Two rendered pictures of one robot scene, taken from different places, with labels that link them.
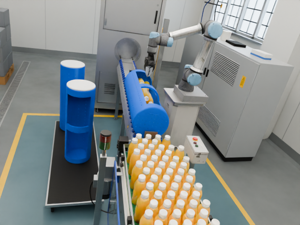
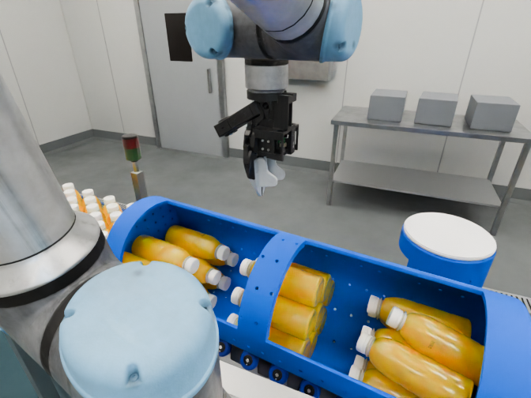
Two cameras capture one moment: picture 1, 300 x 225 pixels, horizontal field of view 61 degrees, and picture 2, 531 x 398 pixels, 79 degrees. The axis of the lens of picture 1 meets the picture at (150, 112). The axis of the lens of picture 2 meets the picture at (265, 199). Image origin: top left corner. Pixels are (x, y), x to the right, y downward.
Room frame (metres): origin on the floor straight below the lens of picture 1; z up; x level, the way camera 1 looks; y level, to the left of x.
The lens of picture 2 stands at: (2.46, -0.36, 1.64)
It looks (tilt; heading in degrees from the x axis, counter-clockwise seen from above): 28 degrees down; 132
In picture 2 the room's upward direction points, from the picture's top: straight up
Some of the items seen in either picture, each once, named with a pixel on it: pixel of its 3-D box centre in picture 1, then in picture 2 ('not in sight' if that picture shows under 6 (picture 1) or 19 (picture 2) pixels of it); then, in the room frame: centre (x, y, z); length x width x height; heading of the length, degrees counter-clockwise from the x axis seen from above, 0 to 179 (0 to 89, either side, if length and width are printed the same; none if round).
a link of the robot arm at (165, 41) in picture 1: (165, 41); (237, 28); (2.10, -0.02, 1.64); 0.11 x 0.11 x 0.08; 9
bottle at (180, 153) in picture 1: (178, 158); not in sight; (1.45, -0.25, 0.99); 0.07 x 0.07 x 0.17
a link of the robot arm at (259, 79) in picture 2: (151, 49); (267, 77); (2.06, 0.08, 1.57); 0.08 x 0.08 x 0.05
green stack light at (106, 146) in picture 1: (104, 143); (133, 152); (1.19, 0.22, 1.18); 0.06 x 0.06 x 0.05
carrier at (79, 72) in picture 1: (71, 97); not in sight; (2.89, 1.02, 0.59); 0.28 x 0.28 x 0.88
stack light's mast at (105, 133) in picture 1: (104, 144); (133, 153); (1.19, 0.22, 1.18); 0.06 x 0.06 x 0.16
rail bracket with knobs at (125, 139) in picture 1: (123, 144); not in sight; (1.56, 0.15, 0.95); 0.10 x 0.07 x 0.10; 104
